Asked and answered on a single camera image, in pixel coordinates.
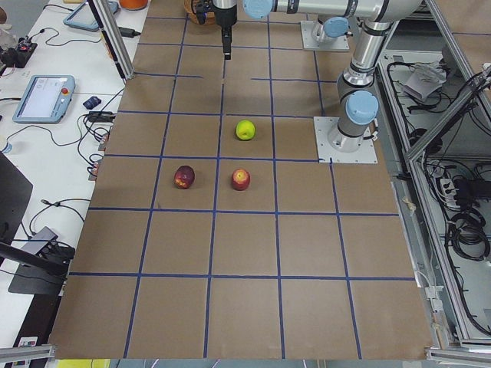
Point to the red yellow apple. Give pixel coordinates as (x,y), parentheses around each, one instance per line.
(240,179)

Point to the black electronics board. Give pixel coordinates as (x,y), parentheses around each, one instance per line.
(23,51)

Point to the black monitor stand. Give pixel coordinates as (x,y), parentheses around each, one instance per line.
(45,272)

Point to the small dark blue pouch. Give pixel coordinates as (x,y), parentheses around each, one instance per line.
(92,102)

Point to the dark red apple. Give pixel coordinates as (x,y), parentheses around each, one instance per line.
(184,177)

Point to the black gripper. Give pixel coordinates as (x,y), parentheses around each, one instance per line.
(225,16)

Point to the white power strip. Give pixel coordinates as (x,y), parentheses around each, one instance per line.
(448,188)

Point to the woven wicker basket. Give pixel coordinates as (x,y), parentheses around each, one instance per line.
(187,6)

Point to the aluminium cabinet frame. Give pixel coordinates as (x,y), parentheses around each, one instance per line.
(435,74)

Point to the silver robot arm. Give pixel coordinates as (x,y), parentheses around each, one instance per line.
(328,29)
(359,105)

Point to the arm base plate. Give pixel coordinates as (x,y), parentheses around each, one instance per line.
(334,147)
(341,45)

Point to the green apple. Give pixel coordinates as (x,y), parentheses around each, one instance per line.
(245,130)

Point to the aluminium frame post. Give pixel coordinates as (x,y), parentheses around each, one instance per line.
(112,38)

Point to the orange object on desk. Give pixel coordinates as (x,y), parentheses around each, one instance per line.
(133,5)

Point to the grey usb hub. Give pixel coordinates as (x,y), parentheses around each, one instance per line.
(40,240)

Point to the near teach pendant tablet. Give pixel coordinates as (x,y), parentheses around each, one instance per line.
(45,100)

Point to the teach pendant tablet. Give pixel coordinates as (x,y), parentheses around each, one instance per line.
(88,15)
(45,100)

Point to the black power adapter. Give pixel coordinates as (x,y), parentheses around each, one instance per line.
(128,32)

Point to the far teach pendant tablet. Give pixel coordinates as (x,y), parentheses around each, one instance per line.
(88,15)

